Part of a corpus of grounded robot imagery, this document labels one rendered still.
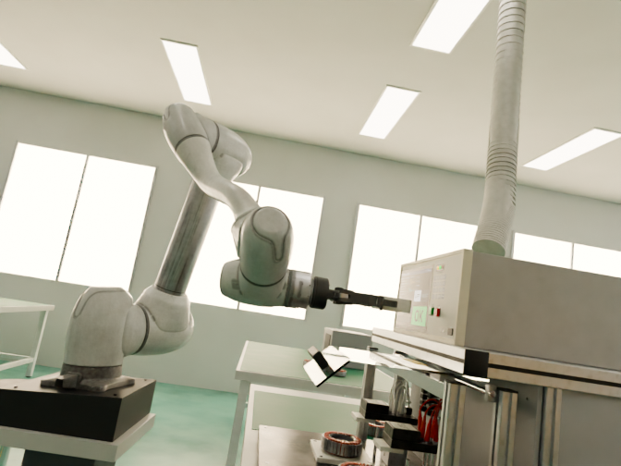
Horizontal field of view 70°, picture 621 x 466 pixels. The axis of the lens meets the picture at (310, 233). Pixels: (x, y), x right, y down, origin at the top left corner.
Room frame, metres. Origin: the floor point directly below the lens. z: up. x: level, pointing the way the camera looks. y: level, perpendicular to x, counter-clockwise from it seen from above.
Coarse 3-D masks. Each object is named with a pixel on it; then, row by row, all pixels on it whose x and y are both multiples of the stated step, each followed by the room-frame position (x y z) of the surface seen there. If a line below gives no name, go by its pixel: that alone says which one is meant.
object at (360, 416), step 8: (368, 400) 1.28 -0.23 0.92; (376, 400) 1.30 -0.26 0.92; (360, 408) 1.30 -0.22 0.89; (368, 408) 1.25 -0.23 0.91; (376, 408) 1.25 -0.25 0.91; (384, 408) 1.25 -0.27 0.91; (352, 416) 1.29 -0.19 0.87; (360, 416) 1.26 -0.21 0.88; (368, 416) 1.24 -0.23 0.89; (376, 416) 1.25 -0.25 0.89; (384, 416) 1.25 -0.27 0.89; (392, 416) 1.25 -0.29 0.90; (400, 416) 1.26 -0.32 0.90; (408, 416) 1.27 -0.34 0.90; (416, 424) 1.26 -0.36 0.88
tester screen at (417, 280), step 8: (408, 272) 1.29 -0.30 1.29; (416, 272) 1.23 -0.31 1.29; (424, 272) 1.16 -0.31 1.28; (408, 280) 1.28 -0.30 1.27; (416, 280) 1.22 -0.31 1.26; (424, 280) 1.15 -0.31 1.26; (400, 288) 1.35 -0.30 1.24; (408, 288) 1.27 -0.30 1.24; (416, 288) 1.21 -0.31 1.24; (424, 288) 1.15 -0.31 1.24; (400, 296) 1.34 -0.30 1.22; (408, 296) 1.26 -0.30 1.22; (416, 304) 1.20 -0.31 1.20; (424, 304) 1.13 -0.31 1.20; (400, 312) 1.32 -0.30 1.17; (424, 328) 1.12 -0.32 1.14
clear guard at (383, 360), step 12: (336, 348) 1.03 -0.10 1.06; (312, 360) 1.07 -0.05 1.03; (336, 360) 0.91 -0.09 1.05; (348, 360) 0.84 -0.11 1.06; (360, 360) 0.85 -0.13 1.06; (372, 360) 0.88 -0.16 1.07; (384, 360) 0.92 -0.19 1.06; (396, 360) 0.97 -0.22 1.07; (420, 360) 1.08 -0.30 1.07; (312, 372) 0.96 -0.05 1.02; (324, 372) 0.88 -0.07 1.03; (336, 372) 0.84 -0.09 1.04; (432, 372) 0.86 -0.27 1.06; (444, 372) 0.87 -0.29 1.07; (456, 372) 0.91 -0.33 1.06
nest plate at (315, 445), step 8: (312, 440) 1.33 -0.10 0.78; (320, 440) 1.34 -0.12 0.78; (312, 448) 1.28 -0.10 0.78; (320, 448) 1.27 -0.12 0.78; (320, 456) 1.20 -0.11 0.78; (328, 456) 1.22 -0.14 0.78; (336, 456) 1.23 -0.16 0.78; (360, 456) 1.26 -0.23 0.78; (368, 456) 1.27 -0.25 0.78; (336, 464) 1.20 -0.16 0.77
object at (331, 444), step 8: (328, 432) 1.30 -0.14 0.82; (336, 432) 1.31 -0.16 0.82; (328, 440) 1.24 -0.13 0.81; (336, 440) 1.23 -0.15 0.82; (344, 440) 1.28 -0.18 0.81; (352, 440) 1.28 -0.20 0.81; (360, 440) 1.27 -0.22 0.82; (328, 448) 1.23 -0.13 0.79; (336, 448) 1.23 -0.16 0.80; (344, 448) 1.23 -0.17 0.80; (352, 448) 1.22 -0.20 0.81; (360, 448) 1.24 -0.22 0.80; (344, 456) 1.22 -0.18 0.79; (352, 456) 1.22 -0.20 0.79
